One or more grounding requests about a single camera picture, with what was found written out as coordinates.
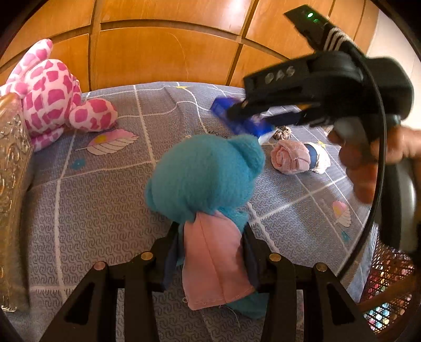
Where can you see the white and blue rolled sock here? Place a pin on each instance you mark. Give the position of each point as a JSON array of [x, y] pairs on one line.
[[320, 161]]

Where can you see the bed with grey patterned sheet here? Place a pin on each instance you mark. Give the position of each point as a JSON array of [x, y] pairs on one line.
[[98, 204]]

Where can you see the pink rolled cloth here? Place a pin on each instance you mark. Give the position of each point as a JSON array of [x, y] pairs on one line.
[[289, 158]]

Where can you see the pink spotted plush toy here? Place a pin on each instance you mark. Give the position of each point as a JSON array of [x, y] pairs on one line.
[[49, 92]]

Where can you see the wooden headboard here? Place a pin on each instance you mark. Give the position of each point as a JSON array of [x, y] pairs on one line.
[[164, 49]]

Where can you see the teal plush toy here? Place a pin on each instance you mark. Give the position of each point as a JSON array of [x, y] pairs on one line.
[[204, 174]]

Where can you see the brown woven basket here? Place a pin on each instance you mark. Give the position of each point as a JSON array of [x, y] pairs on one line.
[[388, 282]]

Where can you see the small brown patterned pouch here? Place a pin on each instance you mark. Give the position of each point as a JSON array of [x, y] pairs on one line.
[[283, 134]]

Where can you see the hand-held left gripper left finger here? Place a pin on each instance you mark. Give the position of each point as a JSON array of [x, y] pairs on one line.
[[164, 263]]

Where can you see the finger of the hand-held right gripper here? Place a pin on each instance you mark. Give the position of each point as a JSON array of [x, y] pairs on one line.
[[296, 119], [256, 107]]

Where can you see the person's right hand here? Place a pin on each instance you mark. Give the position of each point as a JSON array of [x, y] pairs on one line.
[[361, 171]]

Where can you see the blue packet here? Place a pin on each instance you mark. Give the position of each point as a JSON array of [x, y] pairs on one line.
[[223, 110]]

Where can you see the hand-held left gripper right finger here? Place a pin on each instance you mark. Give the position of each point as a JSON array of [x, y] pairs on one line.
[[259, 263]]

